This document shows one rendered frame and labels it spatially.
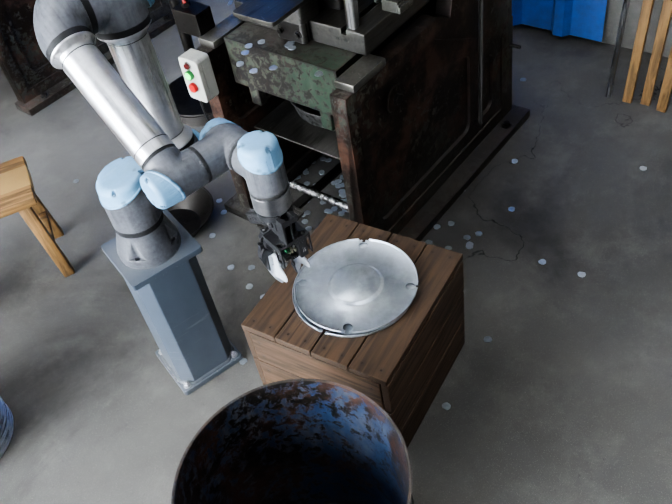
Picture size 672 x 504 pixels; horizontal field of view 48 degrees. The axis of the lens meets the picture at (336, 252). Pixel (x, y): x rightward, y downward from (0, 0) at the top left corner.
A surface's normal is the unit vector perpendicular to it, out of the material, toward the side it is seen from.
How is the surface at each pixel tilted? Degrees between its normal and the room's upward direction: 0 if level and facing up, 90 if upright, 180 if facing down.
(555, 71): 0
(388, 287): 0
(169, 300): 90
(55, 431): 0
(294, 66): 90
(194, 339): 90
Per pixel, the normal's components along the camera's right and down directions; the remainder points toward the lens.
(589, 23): -0.60, 0.63
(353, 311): -0.13, -0.69
